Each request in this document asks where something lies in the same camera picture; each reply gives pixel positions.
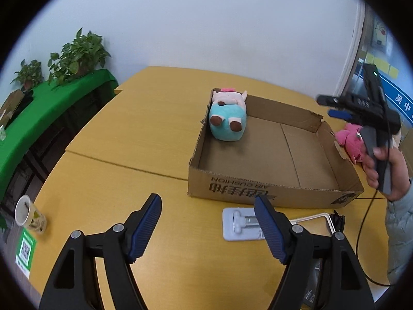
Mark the white clear phone case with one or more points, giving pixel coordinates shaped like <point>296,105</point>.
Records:
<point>319,224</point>

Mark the pink pig plush toy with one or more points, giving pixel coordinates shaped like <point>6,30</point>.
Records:
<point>228,114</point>

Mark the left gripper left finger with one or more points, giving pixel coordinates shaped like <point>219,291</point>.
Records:
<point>73,281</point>

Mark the grey jacket right forearm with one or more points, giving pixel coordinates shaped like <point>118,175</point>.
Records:
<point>398,223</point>

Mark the green covered side table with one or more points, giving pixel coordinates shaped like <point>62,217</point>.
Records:
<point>50,101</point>

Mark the large potted plant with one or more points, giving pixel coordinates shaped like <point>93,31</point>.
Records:
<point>78,58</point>

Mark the small potted plant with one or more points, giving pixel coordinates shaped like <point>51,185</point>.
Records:
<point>30,75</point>

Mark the shallow cardboard box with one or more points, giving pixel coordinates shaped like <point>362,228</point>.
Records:
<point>287,153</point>

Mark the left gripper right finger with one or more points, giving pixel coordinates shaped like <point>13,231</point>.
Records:
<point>341,283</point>

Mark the black charger box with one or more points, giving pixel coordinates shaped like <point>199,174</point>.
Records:
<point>312,284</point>

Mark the green QR code sticker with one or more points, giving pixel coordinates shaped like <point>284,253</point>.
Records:
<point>25,252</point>

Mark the right hand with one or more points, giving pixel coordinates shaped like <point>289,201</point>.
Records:
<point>400,182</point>

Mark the paper cup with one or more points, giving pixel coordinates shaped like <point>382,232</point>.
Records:
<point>28,216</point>

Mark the white folding phone stand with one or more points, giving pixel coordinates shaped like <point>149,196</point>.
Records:
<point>241,224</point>

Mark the small cardboard box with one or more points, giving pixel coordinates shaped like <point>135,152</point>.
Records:
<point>9,109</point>

